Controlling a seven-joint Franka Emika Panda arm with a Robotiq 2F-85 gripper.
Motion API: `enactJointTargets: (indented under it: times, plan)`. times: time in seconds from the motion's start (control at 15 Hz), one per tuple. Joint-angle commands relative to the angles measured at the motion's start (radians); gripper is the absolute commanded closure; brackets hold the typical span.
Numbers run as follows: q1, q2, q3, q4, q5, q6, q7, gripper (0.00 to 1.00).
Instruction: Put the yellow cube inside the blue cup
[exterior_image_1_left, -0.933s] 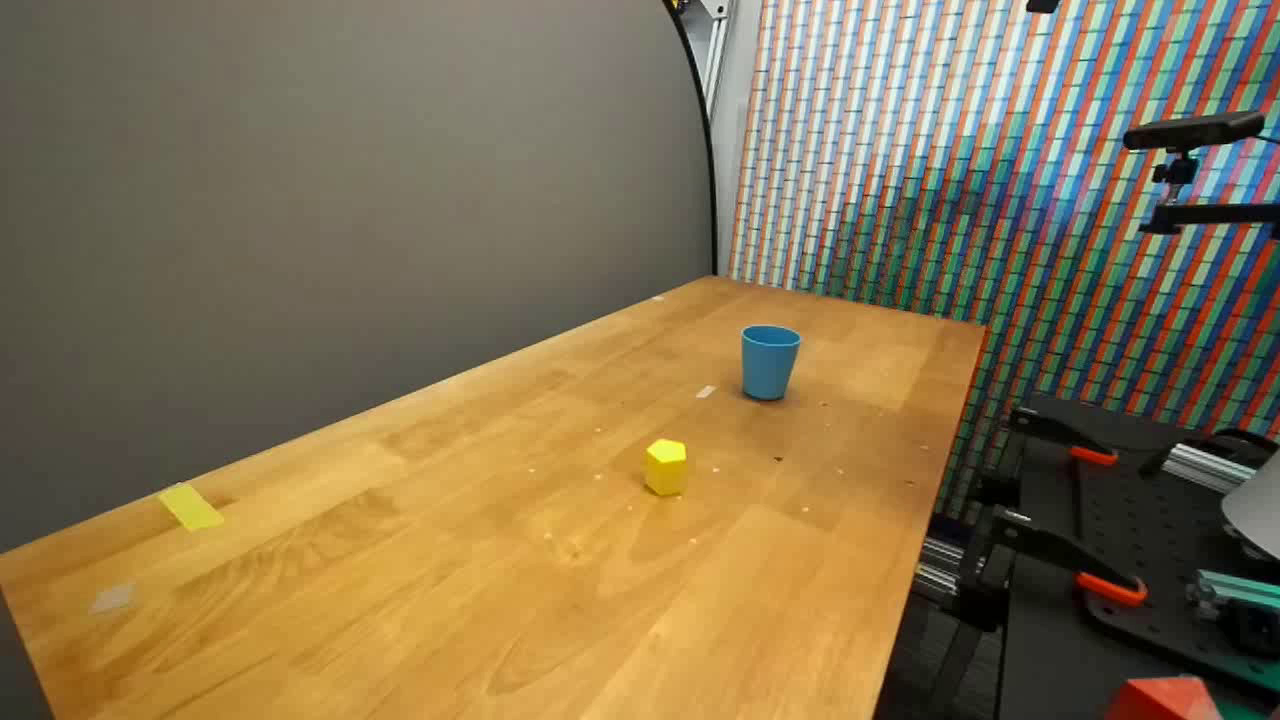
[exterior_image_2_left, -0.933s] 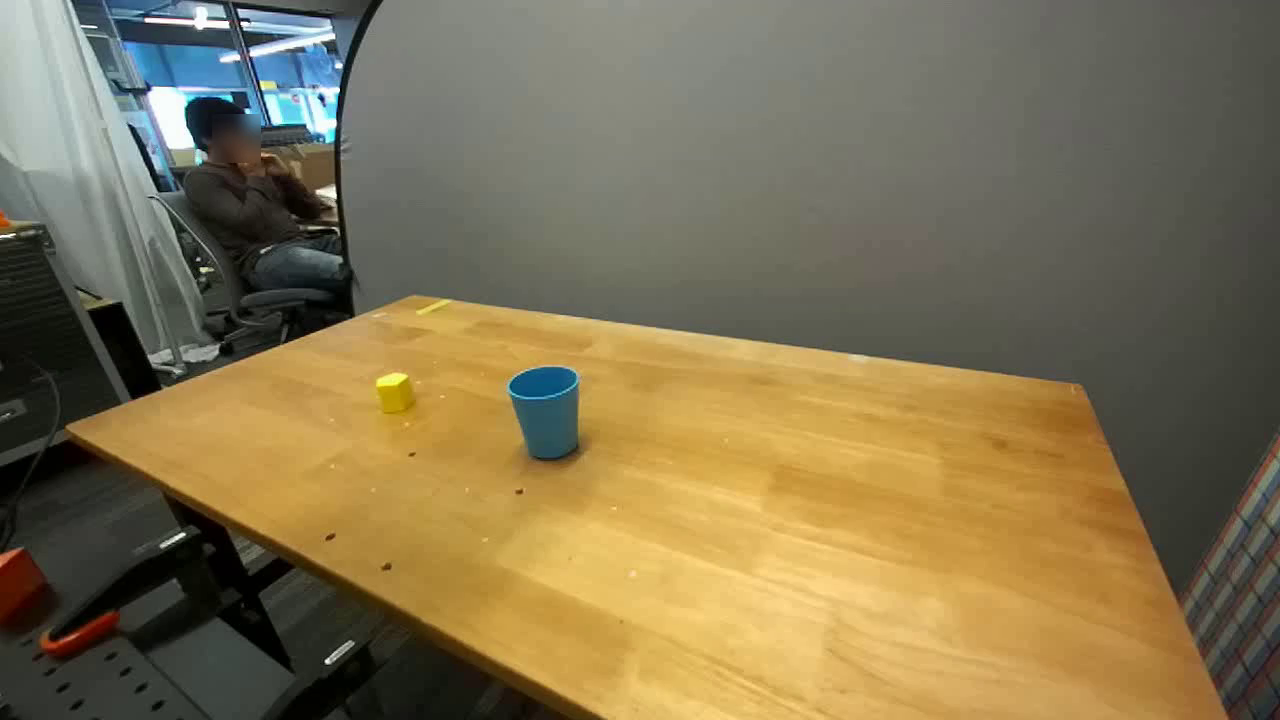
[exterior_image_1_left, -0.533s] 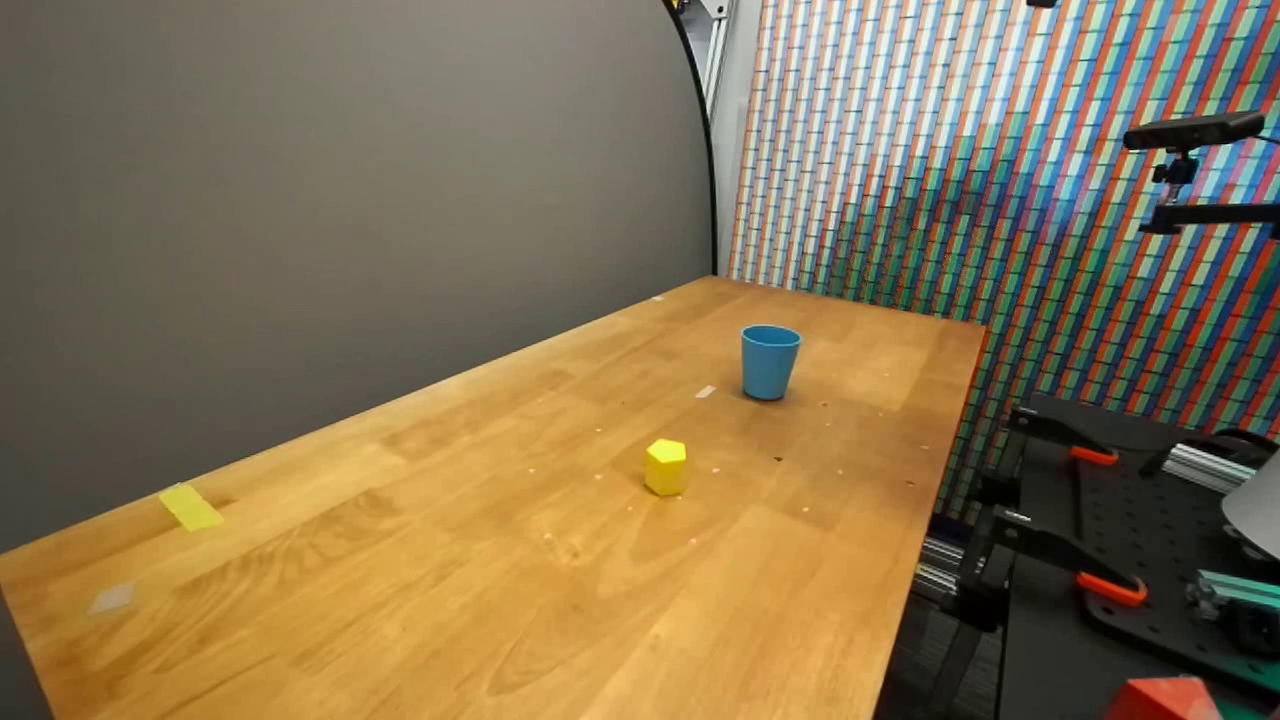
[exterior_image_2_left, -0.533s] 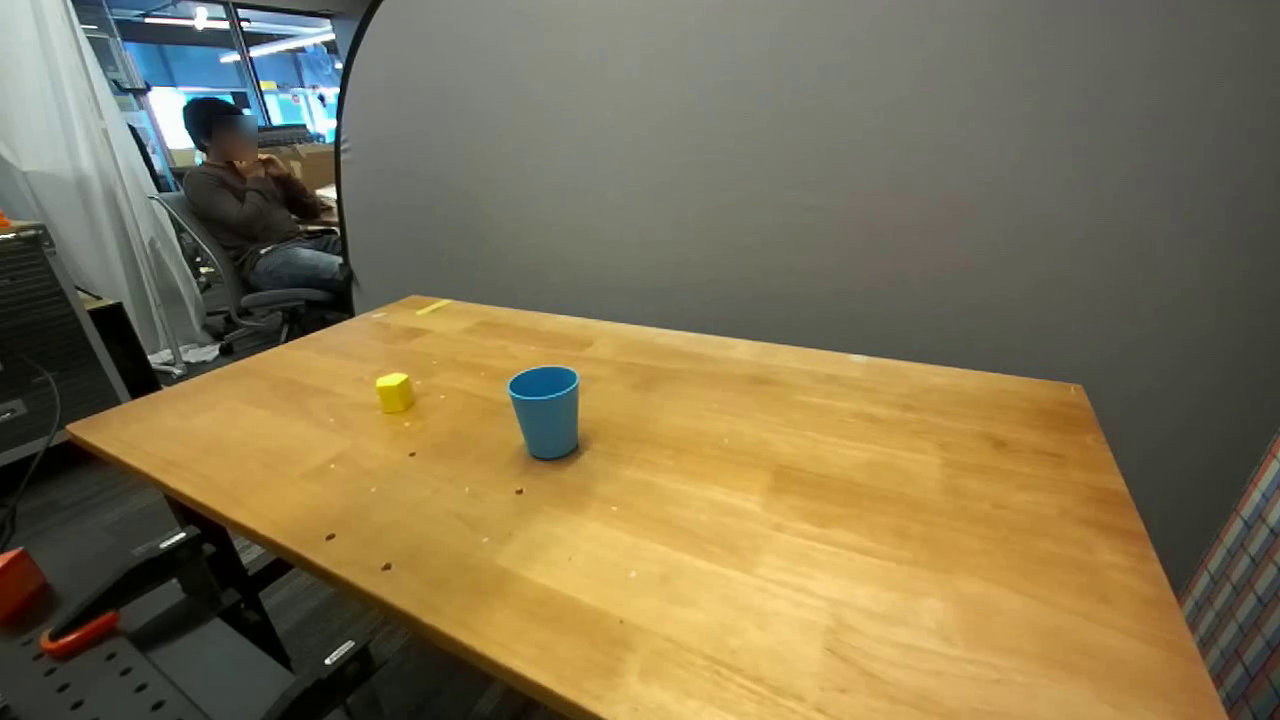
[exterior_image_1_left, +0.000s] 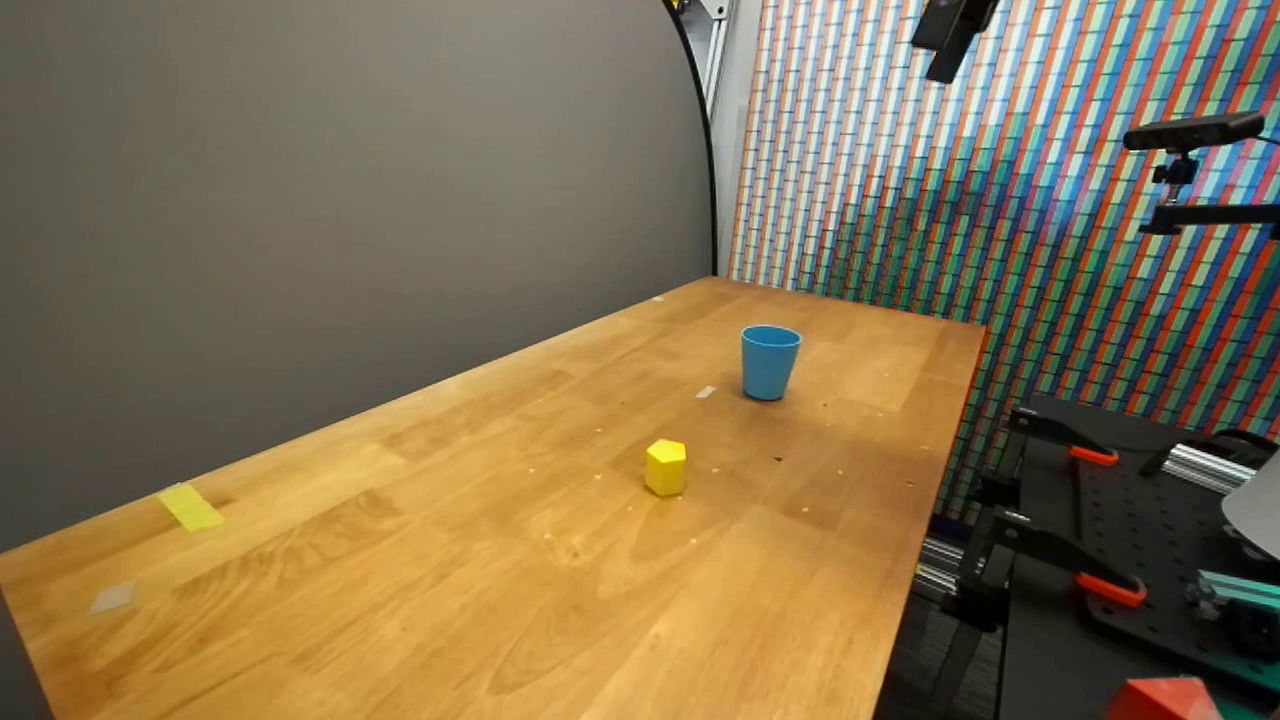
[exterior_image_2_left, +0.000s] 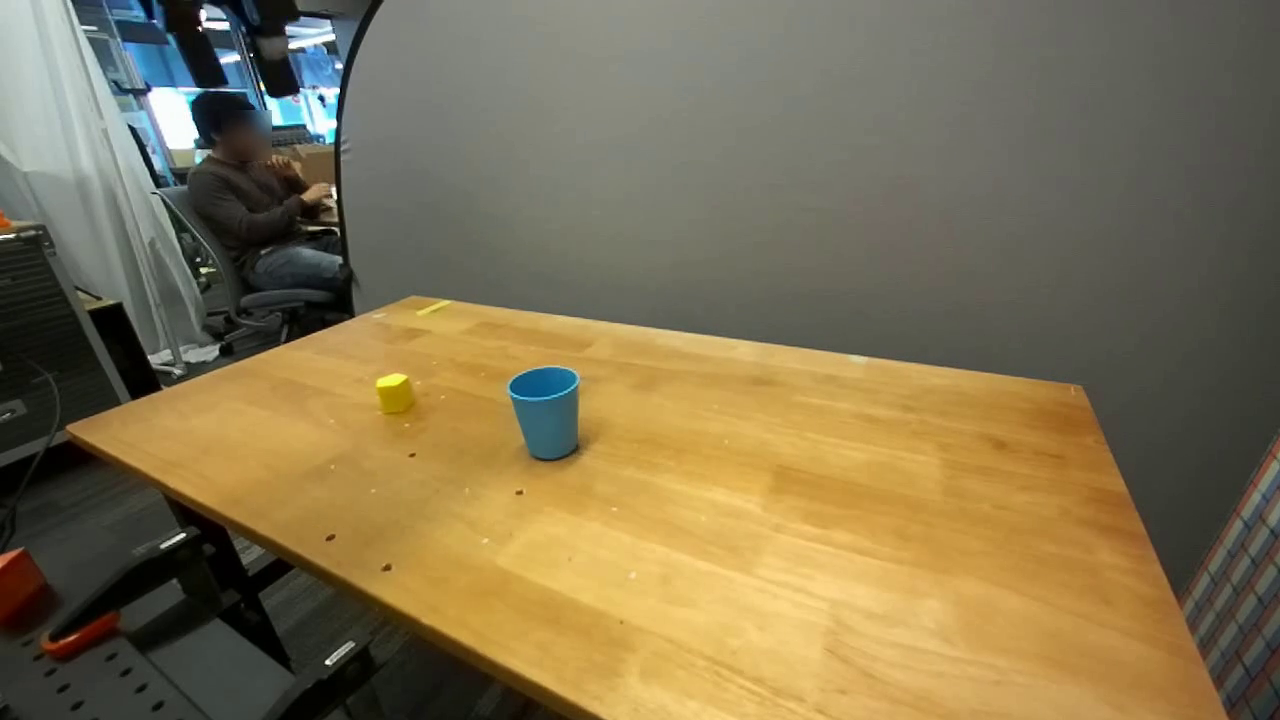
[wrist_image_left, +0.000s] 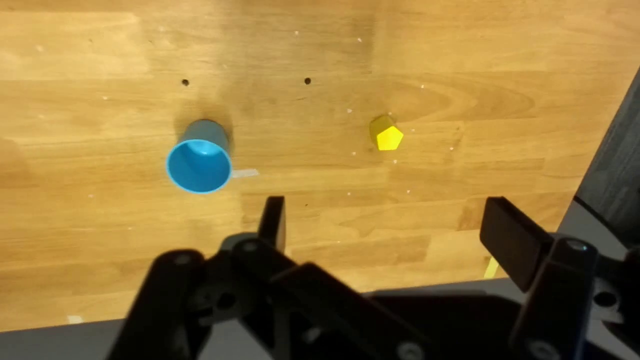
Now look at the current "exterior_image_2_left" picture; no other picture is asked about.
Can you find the yellow cube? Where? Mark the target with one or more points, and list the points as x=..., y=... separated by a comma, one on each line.
x=393, y=394

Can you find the blue plastic cup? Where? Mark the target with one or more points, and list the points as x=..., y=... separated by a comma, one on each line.
x=547, y=423

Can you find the grey backdrop panel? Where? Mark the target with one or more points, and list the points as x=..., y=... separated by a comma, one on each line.
x=827, y=175

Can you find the seated person in dark sweater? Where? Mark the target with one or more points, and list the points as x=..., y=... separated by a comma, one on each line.
x=246, y=202

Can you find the seated person in background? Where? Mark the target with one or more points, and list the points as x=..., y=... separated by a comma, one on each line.
x=213, y=264

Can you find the black table leg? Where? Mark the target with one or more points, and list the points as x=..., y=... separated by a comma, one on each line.
x=226, y=572

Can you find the white sheer curtain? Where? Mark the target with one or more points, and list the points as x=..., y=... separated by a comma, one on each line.
x=82, y=147

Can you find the black equipment cabinet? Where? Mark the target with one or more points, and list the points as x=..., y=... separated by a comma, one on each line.
x=43, y=332

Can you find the plaid fabric chair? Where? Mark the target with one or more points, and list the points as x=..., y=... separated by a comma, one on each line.
x=1243, y=600

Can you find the orange block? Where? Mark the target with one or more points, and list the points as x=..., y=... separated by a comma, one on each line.
x=16, y=584

